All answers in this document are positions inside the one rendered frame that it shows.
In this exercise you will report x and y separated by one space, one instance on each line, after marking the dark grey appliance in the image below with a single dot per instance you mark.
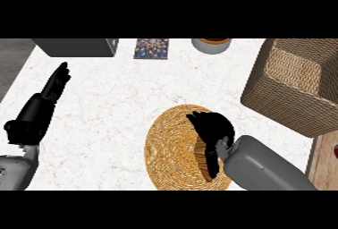
75 47

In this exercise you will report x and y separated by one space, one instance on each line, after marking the brown croissant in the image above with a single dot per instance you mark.
202 155

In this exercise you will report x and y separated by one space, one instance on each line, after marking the grey pot with orange rim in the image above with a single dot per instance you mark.
212 46

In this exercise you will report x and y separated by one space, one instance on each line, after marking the small red object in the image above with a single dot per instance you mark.
336 151

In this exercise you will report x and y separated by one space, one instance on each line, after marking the brown wicker basket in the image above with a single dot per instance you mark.
290 89

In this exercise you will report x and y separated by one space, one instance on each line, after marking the brown wooden board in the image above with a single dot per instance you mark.
326 170

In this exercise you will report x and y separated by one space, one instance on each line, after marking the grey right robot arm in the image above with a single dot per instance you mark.
261 167

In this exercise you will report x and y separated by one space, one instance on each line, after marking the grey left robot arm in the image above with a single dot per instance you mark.
16 171

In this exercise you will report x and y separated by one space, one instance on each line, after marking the colourful patterned box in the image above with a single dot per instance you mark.
151 48

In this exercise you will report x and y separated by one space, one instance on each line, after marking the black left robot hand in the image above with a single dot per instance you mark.
35 116

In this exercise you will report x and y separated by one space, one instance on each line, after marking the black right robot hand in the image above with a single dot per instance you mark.
213 125

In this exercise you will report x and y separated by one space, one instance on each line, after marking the round woven yellow placemat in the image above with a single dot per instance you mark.
174 149

